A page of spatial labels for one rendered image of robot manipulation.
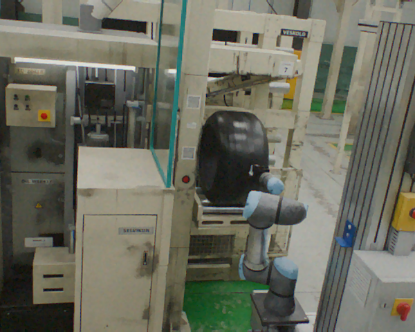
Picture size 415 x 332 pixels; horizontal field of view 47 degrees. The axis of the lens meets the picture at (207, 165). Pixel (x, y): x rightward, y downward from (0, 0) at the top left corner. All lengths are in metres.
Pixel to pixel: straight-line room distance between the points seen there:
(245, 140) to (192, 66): 0.48
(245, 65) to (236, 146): 0.58
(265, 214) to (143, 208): 0.51
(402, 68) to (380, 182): 0.40
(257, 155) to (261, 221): 0.74
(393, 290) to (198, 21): 1.59
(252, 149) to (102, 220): 0.96
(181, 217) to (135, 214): 0.80
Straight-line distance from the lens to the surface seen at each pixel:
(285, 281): 2.22
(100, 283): 2.19
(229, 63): 2.89
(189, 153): 2.67
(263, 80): 3.11
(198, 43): 2.56
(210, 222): 2.81
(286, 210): 1.89
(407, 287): 1.75
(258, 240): 2.04
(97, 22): 2.78
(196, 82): 2.58
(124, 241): 2.09
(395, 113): 1.72
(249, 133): 2.62
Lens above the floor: 2.02
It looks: 19 degrees down
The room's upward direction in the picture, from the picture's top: 7 degrees clockwise
